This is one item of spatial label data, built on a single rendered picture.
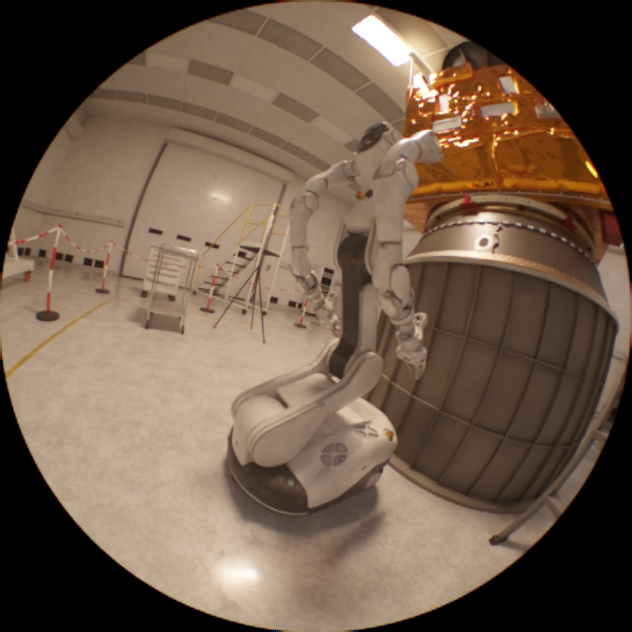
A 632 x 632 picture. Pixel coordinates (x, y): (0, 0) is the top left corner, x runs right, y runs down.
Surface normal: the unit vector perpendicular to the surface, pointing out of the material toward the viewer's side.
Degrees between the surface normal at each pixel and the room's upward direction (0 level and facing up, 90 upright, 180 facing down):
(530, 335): 90
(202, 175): 90
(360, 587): 0
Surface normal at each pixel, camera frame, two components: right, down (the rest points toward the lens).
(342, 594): 0.26, -0.96
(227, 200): 0.55, 0.22
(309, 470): -0.29, -0.86
